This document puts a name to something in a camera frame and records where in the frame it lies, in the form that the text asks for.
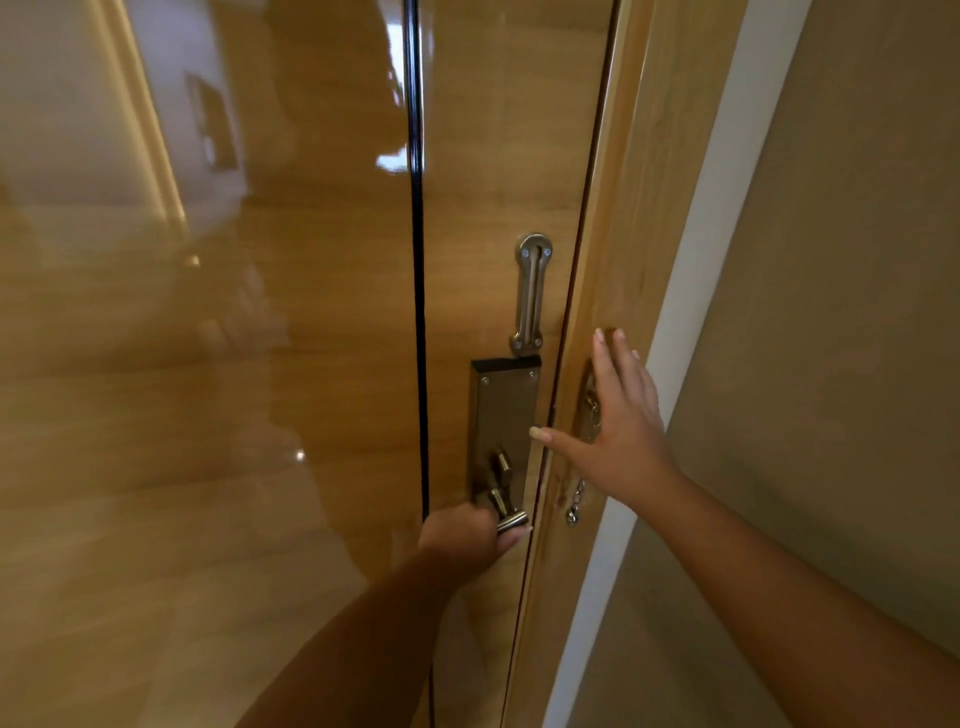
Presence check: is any white door trim strip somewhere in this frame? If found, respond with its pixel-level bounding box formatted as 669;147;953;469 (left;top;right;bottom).
540;0;815;728

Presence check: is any person's left hand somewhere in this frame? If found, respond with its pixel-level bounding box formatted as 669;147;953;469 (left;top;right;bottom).
417;501;534;595

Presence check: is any glossy wooden door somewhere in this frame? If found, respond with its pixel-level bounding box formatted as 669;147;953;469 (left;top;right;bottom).
0;0;624;728

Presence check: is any person's right forearm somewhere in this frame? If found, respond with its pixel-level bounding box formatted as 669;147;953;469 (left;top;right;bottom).
636;468;960;728

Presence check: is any metal lock plate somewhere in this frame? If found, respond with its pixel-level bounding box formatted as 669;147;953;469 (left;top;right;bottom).
466;355;543;519

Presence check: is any metal door lever handle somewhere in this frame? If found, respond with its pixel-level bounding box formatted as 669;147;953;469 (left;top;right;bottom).
487;486;531;535

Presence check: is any person's left forearm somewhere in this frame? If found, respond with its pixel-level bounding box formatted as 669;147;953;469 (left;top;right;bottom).
234;546;455;728

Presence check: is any metal door chain plate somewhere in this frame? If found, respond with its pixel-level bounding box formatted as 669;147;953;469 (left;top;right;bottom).
579;367;603;445

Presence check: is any wooden door frame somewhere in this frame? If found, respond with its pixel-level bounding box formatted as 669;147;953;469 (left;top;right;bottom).
501;0;751;728

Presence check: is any metal swing bar door guard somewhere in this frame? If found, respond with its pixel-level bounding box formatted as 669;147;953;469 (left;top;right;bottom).
510;232;555;357

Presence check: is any person's right hand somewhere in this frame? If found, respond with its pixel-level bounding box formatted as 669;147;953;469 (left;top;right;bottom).
528;327;685;520

